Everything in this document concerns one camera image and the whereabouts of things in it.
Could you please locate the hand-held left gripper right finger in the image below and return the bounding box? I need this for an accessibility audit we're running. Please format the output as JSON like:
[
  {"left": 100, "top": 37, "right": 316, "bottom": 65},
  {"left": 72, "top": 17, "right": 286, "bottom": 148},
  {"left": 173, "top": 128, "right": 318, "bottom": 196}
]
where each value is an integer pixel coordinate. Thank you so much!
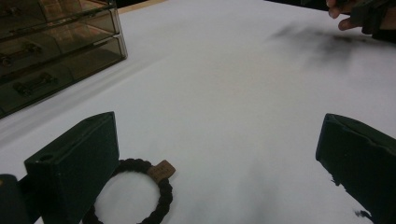
[{"left": 315, "top": 113, "right": 396, "bottom": 224}]

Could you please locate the smoky transparent drawer organizer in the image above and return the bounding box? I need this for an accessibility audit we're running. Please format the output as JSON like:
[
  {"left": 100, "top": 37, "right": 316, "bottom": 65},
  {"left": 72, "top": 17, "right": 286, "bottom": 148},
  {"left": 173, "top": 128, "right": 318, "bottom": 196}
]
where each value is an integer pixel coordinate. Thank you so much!
[{"left": 0, "top": 0, "right": 129, "bottom": 119}]

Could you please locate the black hair tie with brown tag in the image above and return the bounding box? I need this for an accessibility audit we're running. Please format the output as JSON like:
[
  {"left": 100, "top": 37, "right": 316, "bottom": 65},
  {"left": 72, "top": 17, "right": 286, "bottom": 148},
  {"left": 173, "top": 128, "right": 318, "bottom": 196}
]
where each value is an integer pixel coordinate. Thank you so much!
[{"left": 82, "top": 158, "right": 177, "bottom": 224}]

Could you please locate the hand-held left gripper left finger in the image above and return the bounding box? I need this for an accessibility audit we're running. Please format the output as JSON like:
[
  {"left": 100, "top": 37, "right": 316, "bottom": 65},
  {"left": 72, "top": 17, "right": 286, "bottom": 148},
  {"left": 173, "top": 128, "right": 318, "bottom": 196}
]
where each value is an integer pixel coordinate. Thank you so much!
[{"left": 23, "top": 111, "right": 120, "bottom": 224}]

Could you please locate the white table cover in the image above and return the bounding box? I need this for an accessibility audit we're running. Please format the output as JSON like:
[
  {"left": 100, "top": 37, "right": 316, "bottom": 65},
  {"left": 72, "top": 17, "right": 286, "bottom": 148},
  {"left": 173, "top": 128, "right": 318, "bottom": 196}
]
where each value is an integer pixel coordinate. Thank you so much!
[{"left": 0, "top": 0, "right": 396, "bottom": 224}]

